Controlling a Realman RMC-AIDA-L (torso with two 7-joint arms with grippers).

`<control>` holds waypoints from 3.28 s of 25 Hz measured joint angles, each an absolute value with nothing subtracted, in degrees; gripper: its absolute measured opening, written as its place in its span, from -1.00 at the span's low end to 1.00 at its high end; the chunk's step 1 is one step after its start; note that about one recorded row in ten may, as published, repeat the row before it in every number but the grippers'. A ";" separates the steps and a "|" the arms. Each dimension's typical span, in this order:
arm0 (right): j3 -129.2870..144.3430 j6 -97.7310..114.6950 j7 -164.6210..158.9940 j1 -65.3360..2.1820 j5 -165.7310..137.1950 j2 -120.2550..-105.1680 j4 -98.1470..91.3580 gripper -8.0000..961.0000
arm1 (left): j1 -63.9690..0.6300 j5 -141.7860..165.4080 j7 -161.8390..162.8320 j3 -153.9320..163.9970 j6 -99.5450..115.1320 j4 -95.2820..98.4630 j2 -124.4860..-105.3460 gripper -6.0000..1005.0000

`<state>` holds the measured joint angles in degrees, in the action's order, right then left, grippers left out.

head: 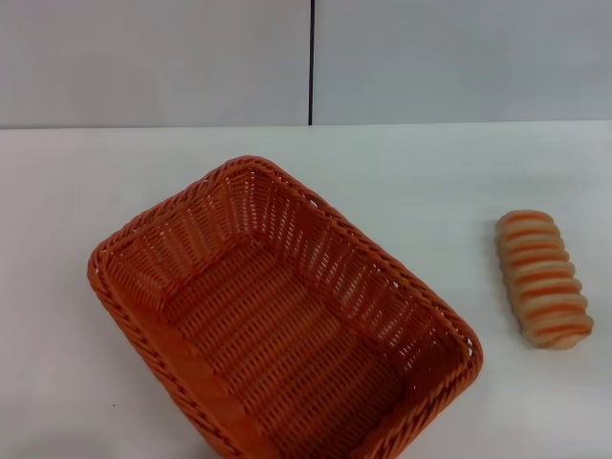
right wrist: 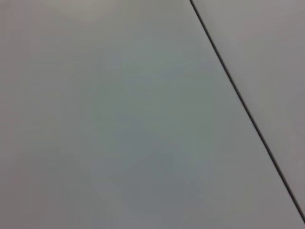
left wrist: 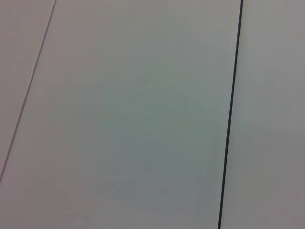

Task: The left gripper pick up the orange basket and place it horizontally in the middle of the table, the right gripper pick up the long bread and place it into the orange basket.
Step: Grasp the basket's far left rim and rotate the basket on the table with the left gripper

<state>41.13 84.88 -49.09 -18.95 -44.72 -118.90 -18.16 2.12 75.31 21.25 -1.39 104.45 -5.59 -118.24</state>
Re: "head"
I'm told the striped orange cream bread roll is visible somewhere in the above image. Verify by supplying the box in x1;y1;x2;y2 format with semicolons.
494;209;595;351

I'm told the orange woven plastic basket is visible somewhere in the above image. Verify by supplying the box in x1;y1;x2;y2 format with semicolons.
86;154;484;459

